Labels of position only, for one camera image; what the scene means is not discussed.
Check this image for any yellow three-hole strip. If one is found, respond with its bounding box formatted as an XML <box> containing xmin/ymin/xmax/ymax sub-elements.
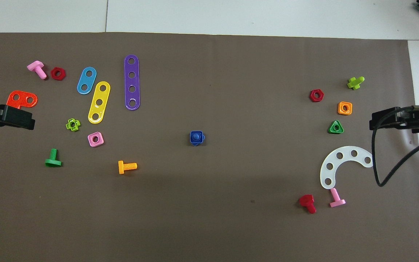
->
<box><xmin>88</xmin><ymin>81</ymin><xmax>111</xmax><ymax>124</ymax></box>

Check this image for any pink plastic screw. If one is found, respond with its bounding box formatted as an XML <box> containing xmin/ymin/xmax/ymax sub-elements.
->
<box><xmin>27</xmin><ymin>61</ymin><xmax>48</xmax><ymax>80</ymax></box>
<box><xmin>330</xmin><ymin>188</ymin><xmax>346</xmax><ymax>208</ymax></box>

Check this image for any purple four-hole strip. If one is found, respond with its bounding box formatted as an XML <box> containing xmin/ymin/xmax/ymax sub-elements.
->
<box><xmin>124</xmin><ymin>55</ymin><xmax>141</xmax><ymax>111</ymax></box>

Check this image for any red plastic screw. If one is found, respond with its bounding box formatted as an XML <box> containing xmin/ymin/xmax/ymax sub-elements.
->
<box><xmin>299</xmin><ymin>194</ymin><xmax>317</xmax><ymax>214</ymax></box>

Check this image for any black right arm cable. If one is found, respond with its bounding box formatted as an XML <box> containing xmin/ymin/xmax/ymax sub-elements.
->
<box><xmin>371</xmin><ymin>106</ymin><xmax>419</xmax><ymax>188</ymax></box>

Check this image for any yellow-orange plastic screw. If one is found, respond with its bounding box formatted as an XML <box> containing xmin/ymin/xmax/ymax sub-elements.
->
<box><xmin>118</xmin><ymin>160</ymin><xmax>137</xmax><ymax>175</ymax></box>

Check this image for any lime green cross nut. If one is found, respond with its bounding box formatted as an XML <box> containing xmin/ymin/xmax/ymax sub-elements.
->
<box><xmin>65</xmin><ymin>118</ymin><xmax>81</xmax><ymax>132</ymax></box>

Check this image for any orange three-hole plate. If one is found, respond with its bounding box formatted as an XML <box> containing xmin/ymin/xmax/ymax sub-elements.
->
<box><xmin>7</xmin><ymin>90</ymin><xmax>38</xmax><ymax>109</ymax></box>

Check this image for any pink square plastic nut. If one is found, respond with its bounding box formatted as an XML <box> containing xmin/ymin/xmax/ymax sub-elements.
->
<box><xmin>87</xmin><ymin>132</ymin><xmax>105</xmax><ymax>147</ymax></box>

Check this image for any brown table mat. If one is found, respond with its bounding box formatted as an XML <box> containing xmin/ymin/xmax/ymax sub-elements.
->
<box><xmin>0</xmin><ymin>32</ymin><xmax>419</xmax><ymax>262</ymax></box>

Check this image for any orange square plastic nut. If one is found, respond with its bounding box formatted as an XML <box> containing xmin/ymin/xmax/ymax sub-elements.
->
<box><xmin>338</xmin><ymin>101</ymin><xmax>353</xmax><ymax>116</ymax></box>

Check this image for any blue two-hole strip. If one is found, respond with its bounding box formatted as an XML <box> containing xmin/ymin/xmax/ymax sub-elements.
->
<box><xmin>77</xmin><ymin>67</ymin><xmax>97</xmax><ymax>95</ymax></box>

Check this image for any green triangle plastic nut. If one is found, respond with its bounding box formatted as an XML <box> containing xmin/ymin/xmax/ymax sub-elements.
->
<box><xmin>328</xmin><ymin>120</ymin><xmax>344</xmax><ymax>134</ymax></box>

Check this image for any white curved five-hole plate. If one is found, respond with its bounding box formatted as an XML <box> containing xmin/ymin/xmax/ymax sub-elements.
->
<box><xmin>320</xmin><ymin>146</ymin><xmax>374</xmax><ymax>190</ymax></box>

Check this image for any lime green plastic screw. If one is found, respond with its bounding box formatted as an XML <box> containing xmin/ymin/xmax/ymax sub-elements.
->
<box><xmin>347</xmin><ymin>76</ymin><xmax>365</xmax><ymax>90</ymax></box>

